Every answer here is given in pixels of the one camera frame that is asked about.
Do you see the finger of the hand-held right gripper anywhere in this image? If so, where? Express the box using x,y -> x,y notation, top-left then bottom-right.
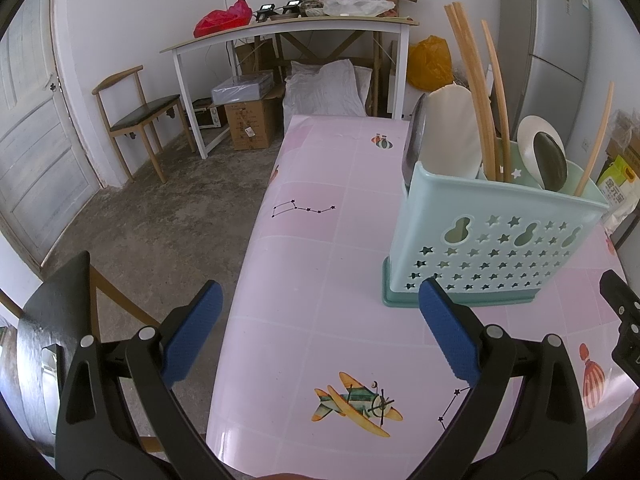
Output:
612,317 -> 640,387
599,269 -> 640,318

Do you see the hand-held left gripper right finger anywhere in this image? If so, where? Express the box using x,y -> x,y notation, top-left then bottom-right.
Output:
417,276 -> 601,480

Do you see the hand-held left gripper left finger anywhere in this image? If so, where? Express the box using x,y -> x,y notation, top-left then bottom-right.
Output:
55,280 -> 237,480

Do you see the teal plastic utensil holder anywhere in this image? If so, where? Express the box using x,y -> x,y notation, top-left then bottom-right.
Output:
382,160 -> 611,308

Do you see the long wooden chopstick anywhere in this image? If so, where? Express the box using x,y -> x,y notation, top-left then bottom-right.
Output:
572,81 -> 616,197

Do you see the white rice paddle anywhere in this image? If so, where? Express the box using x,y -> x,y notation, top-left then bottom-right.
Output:
419,82 -> 485,179

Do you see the bundle of wooden chopsticks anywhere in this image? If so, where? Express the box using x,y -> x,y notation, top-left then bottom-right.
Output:
444,2 -> 512,183

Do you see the rice bag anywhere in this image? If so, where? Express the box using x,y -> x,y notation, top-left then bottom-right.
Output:
597,155 -> 640,221

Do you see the pink printed tablecloth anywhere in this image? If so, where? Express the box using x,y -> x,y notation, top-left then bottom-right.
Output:
205,114 -> 640,478

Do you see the wooden chair with dark seat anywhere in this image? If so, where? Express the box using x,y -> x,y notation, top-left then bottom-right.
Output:
0,250 -> 168,461
92,65 -> 197,184

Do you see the round white spoon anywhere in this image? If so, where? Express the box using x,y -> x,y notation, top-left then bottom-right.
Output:
516,115 -> 568,181

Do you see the small toaster oven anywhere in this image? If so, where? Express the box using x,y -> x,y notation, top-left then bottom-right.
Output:
191,99 -> 224,132

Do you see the printed cardboard box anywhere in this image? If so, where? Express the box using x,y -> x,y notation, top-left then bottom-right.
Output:
224,97 -> 285,151

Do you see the white wooden door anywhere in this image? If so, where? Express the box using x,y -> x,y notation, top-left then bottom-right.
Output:
0,0 -> 101,271

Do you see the grey flat package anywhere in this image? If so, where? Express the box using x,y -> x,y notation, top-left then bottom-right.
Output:
210,71 -> 276,104

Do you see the white desk with wooden top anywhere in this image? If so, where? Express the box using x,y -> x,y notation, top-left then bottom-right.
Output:
160,14 -> 421,160

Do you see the yellow plastic bag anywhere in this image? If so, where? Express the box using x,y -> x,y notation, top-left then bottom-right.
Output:
406,35 -> 455,92

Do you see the white woven sack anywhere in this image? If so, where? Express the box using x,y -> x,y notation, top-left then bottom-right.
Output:
282,58 -> 373,118

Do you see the grey refrigerator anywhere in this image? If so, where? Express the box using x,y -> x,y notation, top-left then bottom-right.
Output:
497,0 -> 593,131

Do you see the open cardboard box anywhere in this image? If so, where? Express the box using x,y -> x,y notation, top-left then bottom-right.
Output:
233,37 -> 281,78

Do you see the red plastic bag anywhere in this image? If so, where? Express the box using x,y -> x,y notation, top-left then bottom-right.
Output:
193,0 -> 252,38

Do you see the clear plastic bag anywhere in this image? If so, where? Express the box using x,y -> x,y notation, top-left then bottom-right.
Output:
322,0 -> 397,17

